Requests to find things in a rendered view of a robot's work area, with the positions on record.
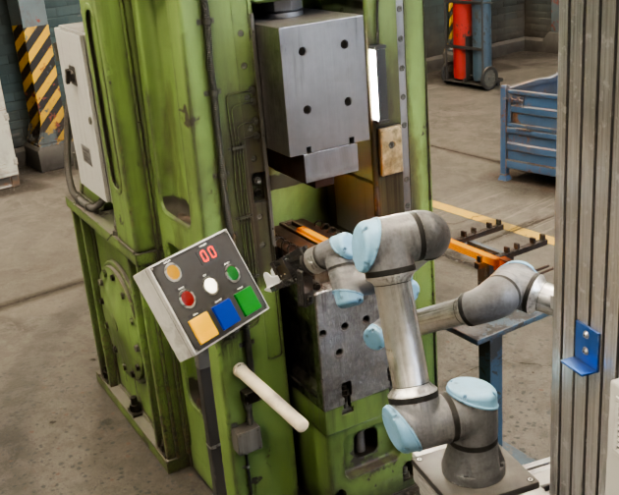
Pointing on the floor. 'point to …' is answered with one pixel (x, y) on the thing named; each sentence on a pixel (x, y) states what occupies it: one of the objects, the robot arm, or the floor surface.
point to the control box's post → (210, 421)
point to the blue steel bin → (529, 127)
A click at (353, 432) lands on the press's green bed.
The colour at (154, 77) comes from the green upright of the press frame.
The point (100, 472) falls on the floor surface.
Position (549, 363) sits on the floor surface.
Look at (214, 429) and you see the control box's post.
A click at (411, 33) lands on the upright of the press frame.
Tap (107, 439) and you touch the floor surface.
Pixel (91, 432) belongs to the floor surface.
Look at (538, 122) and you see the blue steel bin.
